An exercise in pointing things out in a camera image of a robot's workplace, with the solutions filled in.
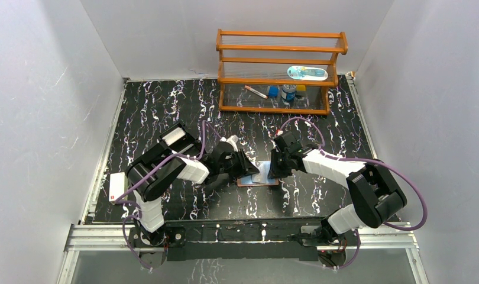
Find white VIP card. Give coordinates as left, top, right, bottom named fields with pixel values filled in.
left=251, top=161, right=273, bottom=184

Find brown leather card holder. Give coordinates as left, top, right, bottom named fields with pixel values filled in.
left=237, top=161, right=279, bottom=187

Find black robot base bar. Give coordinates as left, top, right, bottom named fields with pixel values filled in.
left=127, top=217, right=357, bottom=265

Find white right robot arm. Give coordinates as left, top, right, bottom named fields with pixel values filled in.
left=268, top=145, right=407, bottom=245

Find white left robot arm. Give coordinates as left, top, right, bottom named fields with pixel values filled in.
left=125, top=141, right=260, bottom=246

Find black card dispenser box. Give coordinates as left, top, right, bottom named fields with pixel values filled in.
left=159, top=121, right=201, bottom=156

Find white red card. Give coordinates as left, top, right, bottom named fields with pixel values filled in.
left=108, top=172, right=128, bottom=204

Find blue white can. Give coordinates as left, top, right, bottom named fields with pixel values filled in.
left=281, top=85, right=297, bottom=104

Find small blue cube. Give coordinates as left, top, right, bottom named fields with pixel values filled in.
left=267, top=86, right=279, bottom=98

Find small yellow block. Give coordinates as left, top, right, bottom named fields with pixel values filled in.
left=296, top=85, right=306, bottom=96

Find red white marker pen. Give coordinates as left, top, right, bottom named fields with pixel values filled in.
left=244, top=85, right=268, bottom=99

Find blue white packaged item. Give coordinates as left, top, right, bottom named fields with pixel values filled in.
left=287, top=66, right=329, bottom=81

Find orange wooden shelf rack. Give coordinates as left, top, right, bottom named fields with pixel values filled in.
left=215, top=29, right=348, bottom=115

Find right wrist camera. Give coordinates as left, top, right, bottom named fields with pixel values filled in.
left=273, top=132, right=302, bottom=153

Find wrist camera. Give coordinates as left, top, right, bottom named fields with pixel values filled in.
left=273, top=132, right=302, bottom=153
left=220, top=135, right=239, bottom=152

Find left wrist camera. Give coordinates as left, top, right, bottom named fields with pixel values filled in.
left=220, top=135, right=239, bottom=152

